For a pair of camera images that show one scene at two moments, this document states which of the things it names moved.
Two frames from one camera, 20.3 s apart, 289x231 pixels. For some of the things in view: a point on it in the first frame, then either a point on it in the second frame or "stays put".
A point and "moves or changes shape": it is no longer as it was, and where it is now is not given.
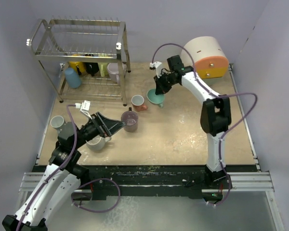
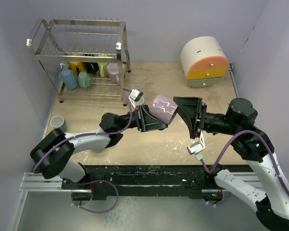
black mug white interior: [92, 67] stays put
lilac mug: [112, 69] stays put
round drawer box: [210, 60] stays put
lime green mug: [103, 68] stays put
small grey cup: [57, 121] stays put
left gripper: [105, 126] → [146, 121]
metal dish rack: [83, 57] stays put
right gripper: [161, 88] → [195, 109]
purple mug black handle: [131, 118] moves or changes shape
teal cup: [155, 99] → [84, 80]
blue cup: [73, 78] moves or changes shape
